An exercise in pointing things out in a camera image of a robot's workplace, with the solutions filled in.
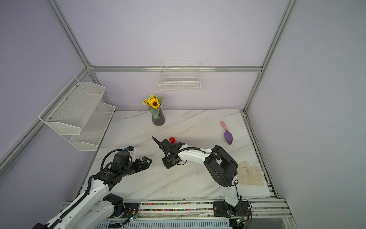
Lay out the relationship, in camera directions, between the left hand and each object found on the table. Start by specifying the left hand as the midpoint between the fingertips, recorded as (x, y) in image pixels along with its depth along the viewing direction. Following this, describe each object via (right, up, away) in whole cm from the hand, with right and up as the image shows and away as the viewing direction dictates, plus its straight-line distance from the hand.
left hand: (145, 164), depth 82 cm
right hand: (+14, -3, +7) cm, 16 cm away
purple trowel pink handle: (+55, +15, +22) cm, 61 cm away
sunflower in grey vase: (+3, +37, +11) cm, 39 cm away
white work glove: (+63, -7, +3) cm, 64 cm away
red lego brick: (+14, +12, +15) cm, 24 cm away
